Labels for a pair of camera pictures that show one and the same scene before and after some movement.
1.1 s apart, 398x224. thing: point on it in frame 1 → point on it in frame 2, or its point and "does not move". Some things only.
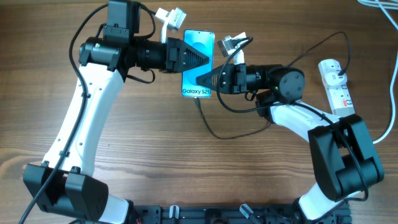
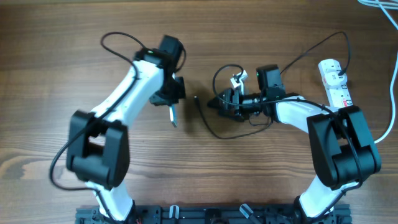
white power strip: x=339 y=99 does not move
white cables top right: x=384 y=4 does not move
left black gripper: x=174 y=58 → x=178 y=91
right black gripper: x=233 y=79 → x=229 y=93
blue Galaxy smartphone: x=204 y=41 → x=173 y=111
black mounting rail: x=229 y=214 does not move
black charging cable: x=267 y=125 does not move
